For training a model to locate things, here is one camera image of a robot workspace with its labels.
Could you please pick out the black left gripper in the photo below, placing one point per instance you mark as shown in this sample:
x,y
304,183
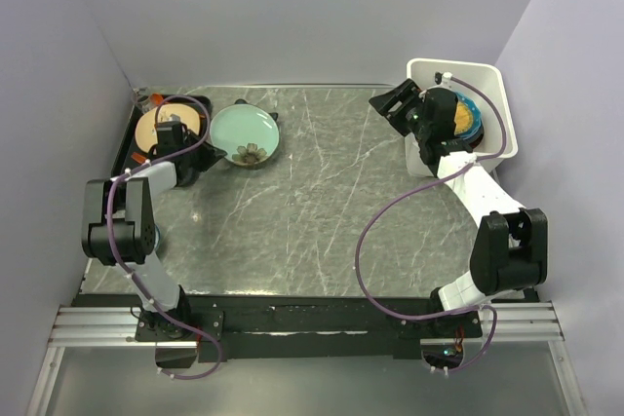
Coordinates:
x,y
211,156

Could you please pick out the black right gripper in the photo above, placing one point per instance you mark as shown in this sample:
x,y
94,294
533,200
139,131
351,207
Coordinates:
x,y
408,94

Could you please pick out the yellow rimmed plate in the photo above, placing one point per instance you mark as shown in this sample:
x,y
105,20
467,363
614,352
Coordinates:
x,y
464,119

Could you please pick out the blue polka dot plate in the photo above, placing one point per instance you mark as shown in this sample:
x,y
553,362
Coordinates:
x,y
473,111

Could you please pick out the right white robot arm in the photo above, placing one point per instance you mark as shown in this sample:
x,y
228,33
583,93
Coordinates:
x,y
510,251

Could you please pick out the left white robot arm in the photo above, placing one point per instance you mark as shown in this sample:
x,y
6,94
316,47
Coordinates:
x,y
118,226

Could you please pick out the white plastic bin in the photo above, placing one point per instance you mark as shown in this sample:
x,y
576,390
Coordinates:
x,y
487,79

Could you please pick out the mint green flower plate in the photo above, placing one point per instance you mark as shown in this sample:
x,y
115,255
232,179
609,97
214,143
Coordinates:
x,y
249,136

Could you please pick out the floral beige plate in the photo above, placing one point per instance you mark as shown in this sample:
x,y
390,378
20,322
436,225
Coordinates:
x,y
145,132

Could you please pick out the orange plastic spoon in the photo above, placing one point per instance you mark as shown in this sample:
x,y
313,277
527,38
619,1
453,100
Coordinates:
x,y
156,99

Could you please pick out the orange plastic fork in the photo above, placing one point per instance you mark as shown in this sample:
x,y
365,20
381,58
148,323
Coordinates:
x,y
138,158

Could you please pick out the black serving tray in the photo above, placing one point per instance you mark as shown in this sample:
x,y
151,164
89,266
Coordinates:
x,y
128,144

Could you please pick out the clear glass cup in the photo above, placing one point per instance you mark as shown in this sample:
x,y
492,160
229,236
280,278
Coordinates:
x,y
141,101

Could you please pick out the blue patterned small bowl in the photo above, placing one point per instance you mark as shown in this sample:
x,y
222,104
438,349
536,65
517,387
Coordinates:
x,y
157,237

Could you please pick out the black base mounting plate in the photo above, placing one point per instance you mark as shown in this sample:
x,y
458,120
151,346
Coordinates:
x,y
280,327

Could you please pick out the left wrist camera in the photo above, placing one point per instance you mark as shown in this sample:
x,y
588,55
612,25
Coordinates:
x,y
167,117

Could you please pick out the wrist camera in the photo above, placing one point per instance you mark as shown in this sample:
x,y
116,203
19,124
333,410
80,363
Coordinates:
x,y
443,78
167,117

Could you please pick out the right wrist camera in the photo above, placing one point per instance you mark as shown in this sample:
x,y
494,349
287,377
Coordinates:
x,y
443,78

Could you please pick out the aluminium rail frame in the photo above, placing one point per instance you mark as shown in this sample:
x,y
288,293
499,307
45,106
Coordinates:
x,y
95,366

